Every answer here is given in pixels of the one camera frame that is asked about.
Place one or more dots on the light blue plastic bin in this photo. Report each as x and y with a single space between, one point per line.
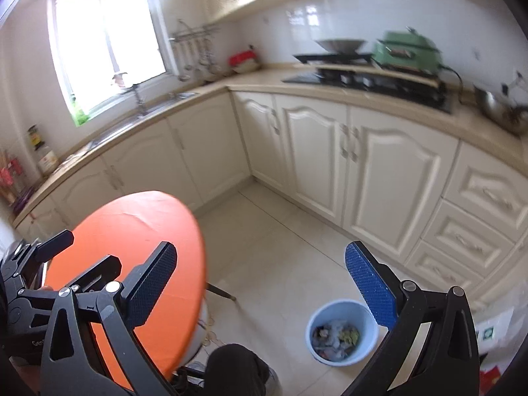
330 311

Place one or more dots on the red kitchen tools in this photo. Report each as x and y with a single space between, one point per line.
12 177

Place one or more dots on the person's left hand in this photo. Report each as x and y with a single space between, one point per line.
24 379

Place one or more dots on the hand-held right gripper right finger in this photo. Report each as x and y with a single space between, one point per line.
371 286

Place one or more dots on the red and white container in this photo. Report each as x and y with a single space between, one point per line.
244 61

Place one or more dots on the purple flat item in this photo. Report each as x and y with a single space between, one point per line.
24 200

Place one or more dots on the grey wok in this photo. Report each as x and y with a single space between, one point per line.
340 45

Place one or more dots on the white bag green mark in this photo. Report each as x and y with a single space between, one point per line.
495 326

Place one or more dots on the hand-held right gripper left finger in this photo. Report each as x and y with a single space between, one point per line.
150 284

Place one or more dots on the metal wall utensil rack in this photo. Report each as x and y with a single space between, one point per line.
194 32

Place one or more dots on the orange round table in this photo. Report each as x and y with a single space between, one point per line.
136 222

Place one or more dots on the stainless steel sink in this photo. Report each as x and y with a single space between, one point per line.
144 117

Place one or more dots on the wooden cutting board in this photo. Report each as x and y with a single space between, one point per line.
4 169

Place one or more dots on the small red white item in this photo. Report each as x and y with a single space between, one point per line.
119 79

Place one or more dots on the black metal table leg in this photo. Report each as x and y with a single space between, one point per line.
220 291

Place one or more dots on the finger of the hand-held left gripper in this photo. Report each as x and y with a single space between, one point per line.
57 244
101 272

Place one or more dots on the row of hanging utensils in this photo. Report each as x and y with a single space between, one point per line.
198 57

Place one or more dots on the heap of discarded wrappers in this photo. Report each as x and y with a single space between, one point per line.
336 338

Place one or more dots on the green electric cooking pot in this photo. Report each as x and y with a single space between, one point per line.
406 51

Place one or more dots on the dark sauce bottle yellow label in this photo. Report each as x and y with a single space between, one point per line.
35 137

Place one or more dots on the black gas stove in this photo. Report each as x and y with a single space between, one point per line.
363 84

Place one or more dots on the metal sink faucet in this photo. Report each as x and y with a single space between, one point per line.
140 101

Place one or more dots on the white framed window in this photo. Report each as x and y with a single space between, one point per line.
103 29

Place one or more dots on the red packaging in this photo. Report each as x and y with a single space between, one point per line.
493 379

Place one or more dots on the clear jar white label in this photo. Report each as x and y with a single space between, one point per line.
47 161

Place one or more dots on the person's dark trouser leg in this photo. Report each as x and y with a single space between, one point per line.
239 371

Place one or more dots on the green plastic bottle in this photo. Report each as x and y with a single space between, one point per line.
81 113

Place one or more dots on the cream kitchen base cabinets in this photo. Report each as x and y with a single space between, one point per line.
383 173

